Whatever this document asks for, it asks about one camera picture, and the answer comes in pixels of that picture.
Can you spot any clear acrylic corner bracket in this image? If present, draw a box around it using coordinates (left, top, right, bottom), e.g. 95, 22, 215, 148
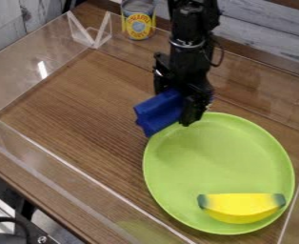
68, 11, 112, 50

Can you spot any clear acrylic front wall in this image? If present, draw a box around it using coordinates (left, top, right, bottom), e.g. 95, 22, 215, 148
0, 120, 196, 244

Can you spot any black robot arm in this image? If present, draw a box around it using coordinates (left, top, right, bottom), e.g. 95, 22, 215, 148
154, 0, 222, 127

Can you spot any green plate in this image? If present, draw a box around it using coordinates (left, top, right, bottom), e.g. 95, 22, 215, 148
143, 112, 295, 234

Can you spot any yellow toy banana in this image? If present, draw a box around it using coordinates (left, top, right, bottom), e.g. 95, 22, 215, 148
198, 193, 286, 224

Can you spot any black metal stand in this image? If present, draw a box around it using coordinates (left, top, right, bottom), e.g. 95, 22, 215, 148
15, 198, 60, 244

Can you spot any blue T-shaped block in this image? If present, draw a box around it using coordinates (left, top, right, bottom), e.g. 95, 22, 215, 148
134, 89, 183, 137

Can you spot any yellow labelled tin can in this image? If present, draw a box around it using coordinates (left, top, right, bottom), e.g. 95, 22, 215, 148
122, 0, 156, 41

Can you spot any black cable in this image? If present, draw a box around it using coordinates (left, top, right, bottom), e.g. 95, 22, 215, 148
0, 216, 32, 244

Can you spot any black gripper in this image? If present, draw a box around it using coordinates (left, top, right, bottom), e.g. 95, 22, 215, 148
154, 39, 214, 127

